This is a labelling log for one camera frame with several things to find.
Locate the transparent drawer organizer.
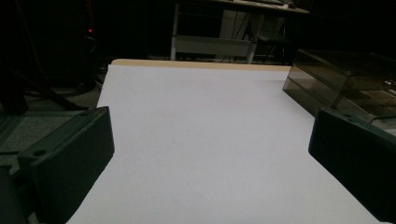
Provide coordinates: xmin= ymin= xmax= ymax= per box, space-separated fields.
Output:
xmin=282 ymin=48 xmax=396 ymax=132

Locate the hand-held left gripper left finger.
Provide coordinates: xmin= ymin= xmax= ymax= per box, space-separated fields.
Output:
xmin=17 ymin=105 xmax=116 ymax=224

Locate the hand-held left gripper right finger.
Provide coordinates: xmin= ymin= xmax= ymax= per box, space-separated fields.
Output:
xmin=307 ymin=107 xmax=396 ymax=224

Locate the dark stand with red light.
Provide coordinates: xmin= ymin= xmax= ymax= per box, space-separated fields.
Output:
xmin=81 ymin=0 xmax=100 ymax=91

